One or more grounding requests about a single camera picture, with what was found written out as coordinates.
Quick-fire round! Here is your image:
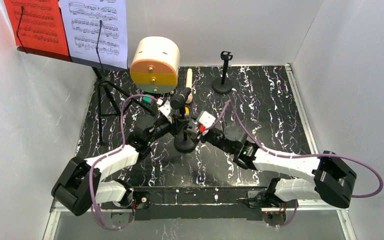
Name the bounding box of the black desktop microphone stand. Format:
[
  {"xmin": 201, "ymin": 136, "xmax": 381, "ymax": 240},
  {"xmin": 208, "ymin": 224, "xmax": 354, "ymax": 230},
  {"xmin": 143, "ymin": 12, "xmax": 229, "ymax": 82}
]
[{"xmin": 174, "ymin": 106, "xmax": 197, "ymax": 153}]

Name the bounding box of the red sheet music page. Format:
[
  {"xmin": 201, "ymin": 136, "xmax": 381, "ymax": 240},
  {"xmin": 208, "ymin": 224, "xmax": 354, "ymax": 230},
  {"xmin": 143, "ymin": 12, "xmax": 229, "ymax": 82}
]
[{"xmin": 4, "ymin": 0, "xmax": 72, "ymax": 62}]

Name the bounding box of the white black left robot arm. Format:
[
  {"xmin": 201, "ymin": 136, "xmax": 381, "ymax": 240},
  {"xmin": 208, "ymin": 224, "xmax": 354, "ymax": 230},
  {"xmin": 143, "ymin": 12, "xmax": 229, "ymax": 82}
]
[{"xmin": 51, "ymin": 114, "xmax": 190, "ymax": 216}]

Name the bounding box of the white sheet music page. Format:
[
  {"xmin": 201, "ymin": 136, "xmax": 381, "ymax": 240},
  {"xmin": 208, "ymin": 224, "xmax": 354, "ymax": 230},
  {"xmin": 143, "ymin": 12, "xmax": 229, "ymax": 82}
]
[{"xmin": 58, "ymin": 0, "xmax": 128, "ymax": 71}]

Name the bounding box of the pink microphone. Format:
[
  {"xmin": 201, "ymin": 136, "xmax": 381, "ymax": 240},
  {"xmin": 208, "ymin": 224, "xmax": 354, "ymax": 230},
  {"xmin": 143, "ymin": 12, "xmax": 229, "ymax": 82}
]
[{"xmin": 185, "ymin": 68, "xmax": 193, "ymax": 104}]

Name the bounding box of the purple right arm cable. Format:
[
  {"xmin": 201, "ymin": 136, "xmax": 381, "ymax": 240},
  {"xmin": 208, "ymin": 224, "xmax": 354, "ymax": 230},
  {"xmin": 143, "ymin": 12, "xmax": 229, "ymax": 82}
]
[{"xmin": 208, "ymin": 99, "xmax": 384, "ymax": 228}]

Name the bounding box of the green and grey eraser block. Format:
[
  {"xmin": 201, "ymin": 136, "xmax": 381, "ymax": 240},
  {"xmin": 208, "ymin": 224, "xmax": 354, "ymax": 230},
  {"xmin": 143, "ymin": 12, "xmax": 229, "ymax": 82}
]
[{"xmin": 142, "ymin": 94, "xmax": 155, "ymax": 104}]

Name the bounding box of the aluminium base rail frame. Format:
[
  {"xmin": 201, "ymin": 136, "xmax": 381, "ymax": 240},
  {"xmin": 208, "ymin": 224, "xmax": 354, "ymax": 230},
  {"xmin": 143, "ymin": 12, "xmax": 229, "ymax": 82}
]
[{"xmin": 42, "ymin": 63, "xmax": 358, "ymax": 240}]

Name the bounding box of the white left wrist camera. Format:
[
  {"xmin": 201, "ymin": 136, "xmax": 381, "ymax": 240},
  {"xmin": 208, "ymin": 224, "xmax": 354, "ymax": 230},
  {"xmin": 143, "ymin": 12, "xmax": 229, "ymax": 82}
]
[{"xmin": 156, "ymin": 99, "xmax": 174, "ymax": 124}]

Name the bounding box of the round three-colour drawer cabinet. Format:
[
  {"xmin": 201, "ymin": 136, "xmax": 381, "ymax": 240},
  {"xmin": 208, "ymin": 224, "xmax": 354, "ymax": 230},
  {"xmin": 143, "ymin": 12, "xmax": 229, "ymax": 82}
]
[{"xmin": 129, "ymin": 36, "xmax": 180, "ymax": 94}]

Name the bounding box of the black tripod music stand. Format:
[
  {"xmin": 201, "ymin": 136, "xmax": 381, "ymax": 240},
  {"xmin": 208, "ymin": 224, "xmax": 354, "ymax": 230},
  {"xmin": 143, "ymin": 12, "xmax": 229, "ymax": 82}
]
[{"xmin": 17, "ymin": 46, "xmax": 156, "ymax": 145}]

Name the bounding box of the black handheld microphone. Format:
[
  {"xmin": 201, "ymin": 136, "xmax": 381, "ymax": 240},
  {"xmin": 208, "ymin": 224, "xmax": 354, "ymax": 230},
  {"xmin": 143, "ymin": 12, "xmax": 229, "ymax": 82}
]
[{"xmin": 169, "ymin": 92, "xmax": 192, "ymax": 110}]

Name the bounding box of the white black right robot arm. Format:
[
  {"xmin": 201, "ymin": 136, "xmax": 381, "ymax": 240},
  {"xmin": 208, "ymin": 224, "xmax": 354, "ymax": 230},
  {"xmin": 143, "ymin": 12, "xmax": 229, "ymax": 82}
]
[{"xmin": 197, "ymin": 124, "xmax": 357, "ymax": 209}]

